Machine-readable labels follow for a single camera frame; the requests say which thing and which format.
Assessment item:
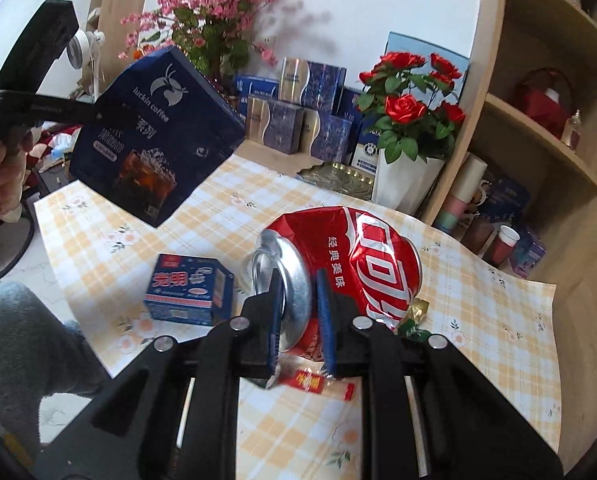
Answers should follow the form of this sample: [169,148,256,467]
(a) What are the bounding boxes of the stack of paper cups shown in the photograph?
[433,154,487,234]

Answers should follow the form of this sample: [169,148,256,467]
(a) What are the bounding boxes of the dark blue coffee box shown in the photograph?
[70,47,245,226]

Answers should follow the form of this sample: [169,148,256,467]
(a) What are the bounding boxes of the crushed red cola can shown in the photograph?
[248,206,423,362]

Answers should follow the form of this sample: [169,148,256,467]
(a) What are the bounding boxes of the red rose bouquet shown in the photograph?
[355,51,466,164]

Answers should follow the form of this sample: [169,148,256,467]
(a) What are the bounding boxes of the left hand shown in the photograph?
[0,131,34,223]

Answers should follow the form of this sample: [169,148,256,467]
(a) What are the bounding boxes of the red candy wrapper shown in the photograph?
[280,368,357,402]

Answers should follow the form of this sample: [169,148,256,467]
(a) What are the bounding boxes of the white desk fan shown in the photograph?
[66,29,105,101]

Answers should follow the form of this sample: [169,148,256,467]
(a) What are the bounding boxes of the gold green snack wrapper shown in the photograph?
[396,298,431,342]

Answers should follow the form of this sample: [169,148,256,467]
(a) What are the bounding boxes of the small blue cardboard box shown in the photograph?
[143,254,234,326]

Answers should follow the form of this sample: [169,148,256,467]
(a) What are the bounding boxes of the pink blossom flower arrangement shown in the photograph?
[118,0,278,88]

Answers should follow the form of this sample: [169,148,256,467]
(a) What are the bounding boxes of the white flower vase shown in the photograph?
[371,148,445,216]

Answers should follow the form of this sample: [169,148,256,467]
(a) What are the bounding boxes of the gold embossed tray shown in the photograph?
[296,162,375,200]

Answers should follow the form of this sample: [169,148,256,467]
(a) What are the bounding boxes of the red basket on shelf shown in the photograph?
[509,67,575,139]

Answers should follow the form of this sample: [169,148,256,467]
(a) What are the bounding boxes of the wooden shelf unit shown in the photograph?
[420,0,597,472]

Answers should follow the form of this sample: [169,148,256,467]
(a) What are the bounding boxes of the red paper cup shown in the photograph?
[483,226,520,268]

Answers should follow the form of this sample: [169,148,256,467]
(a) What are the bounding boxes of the stacked blue gift boxes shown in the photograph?
[234,58,378,174]

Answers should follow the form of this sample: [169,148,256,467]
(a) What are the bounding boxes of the yellow plaid tablecloth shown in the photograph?
[32,153,565,480]

